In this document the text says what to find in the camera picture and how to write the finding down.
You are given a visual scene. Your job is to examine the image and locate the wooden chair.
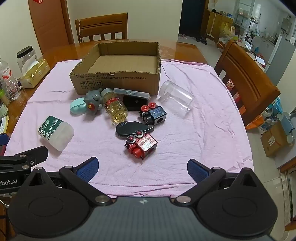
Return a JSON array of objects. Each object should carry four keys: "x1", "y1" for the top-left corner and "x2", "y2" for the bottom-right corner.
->
[
  {"x1": 75, "y1": 13, "x2": 128, "y2": 43},
  {"x1": 214, "y1": 39, "x2": 281, "y2": 127}
]

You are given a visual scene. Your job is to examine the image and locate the grey toy figure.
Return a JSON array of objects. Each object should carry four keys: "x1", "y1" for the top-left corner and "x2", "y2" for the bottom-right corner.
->
[{"x1": 84, "y1": 87, "x2": 105, "y2": 116}]

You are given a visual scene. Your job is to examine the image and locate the grey refrigerator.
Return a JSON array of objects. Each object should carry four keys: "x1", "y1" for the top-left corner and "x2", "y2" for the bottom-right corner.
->
[{"x1": 265, "y1": 35, "x2": 296, "y2": 86}]

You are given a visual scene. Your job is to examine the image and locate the clear card case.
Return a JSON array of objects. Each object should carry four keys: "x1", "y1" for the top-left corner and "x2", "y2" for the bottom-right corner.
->
[{"x1": 113, "y1": 88, "x2": 151, "y2": 112}]

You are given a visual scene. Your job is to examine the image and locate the clear water bottle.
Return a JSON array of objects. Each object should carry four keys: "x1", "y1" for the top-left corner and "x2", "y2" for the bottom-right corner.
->
[{"x1": 0, "y1": 56, "x2": 21, "y2": 100}]

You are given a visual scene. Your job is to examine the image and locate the clear plastic jar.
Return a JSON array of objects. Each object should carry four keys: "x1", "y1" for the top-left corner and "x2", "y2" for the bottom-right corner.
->
[{"x1": 159, "y1": 80, "x2": 196, "y2": 119}]

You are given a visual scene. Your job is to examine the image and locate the gold tissue pack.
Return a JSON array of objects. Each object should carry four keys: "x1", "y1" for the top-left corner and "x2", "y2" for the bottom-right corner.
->
[{"x1": 20, "y1": 59, "x2": 51, "y2": 88}]

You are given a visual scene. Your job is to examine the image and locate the clear jar with black lid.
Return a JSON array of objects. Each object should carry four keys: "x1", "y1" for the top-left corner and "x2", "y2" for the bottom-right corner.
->
[{"x1": 17, "y1": 46, "x2": 38, "y2": 72}]

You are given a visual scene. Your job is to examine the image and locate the white bottle with green label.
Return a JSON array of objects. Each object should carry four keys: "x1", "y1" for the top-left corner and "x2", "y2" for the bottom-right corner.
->
[{"x1": 38, "y1": 115, "x2": 74, "y2": 151}]

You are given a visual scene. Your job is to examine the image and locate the yellow plastic bag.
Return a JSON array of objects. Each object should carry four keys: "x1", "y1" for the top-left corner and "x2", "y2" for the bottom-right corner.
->
[{"x1": 218, "y1": 22, "x2": 238, "y2": 41}]

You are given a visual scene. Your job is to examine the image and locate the amber capsule bottle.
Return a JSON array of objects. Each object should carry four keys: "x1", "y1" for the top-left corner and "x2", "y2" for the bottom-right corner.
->
[{"x1": 101, "y1": 88, "x2": 129, "y2": 126}]

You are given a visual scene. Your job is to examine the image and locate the blue toy robot car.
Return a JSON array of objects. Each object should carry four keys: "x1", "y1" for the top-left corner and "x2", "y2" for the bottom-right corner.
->
[{"x1": 138, "y1": 102, "x2": 167, "y2": 127}]

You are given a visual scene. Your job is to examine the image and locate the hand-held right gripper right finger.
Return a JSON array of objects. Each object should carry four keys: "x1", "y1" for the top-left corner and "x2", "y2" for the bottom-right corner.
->
[{"x1": 174, "y1": 159, "x2": 266, "y2": 207}]

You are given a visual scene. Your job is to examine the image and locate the snack bags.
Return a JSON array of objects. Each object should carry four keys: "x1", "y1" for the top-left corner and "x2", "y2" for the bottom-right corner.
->
[{"x1": 227, "y1": 77, "x2": 236, "y2": 93}]

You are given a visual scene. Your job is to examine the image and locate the mint green oval case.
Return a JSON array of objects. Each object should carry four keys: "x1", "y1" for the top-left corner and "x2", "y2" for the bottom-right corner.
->
[{"x1": 70, "y1": 97, "x2": 89, "y2": 115}]

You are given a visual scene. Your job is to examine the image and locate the black oval case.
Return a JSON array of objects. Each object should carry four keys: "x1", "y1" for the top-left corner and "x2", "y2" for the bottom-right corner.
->
[{"x1": 116, "y1": 121, "x2": 155, "y2": 139}]

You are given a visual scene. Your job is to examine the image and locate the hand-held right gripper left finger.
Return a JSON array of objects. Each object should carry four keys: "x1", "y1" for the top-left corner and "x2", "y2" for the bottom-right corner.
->
[{"x1": 22, "y1": 157, "x2": 112, "y2": 207}]

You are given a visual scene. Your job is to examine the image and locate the pink cloth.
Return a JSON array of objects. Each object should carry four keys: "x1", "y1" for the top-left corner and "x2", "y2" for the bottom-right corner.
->
[{"x1": 4, "y1": 59, "x2": 253, "y2": 198}]

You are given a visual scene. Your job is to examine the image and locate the wooden door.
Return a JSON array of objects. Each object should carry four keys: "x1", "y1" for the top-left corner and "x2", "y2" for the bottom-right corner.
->
[{"x1": 28, "y1": 0, "x2": 74, "y2": 54}]

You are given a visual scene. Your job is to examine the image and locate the wooden cabinet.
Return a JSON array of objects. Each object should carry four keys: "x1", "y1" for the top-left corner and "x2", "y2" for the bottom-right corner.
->
[{"x1": 206, "y1": 11, "x2": 234, "y2": 40}]

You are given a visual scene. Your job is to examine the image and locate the red toy robot car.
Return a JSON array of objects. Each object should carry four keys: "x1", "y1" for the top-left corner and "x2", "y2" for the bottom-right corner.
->
[{"x1": 124, "y1": 130, "x2": 158, "y2": 160}]

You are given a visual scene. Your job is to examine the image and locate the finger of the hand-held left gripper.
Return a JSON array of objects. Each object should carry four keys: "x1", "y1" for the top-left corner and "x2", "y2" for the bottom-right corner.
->
[
  {"x1": 0, "y1": 134, "x2": 10, "y2": 156},
  {"x1": 14, "y1": 146, "x2": 48, "y2": 167}
]

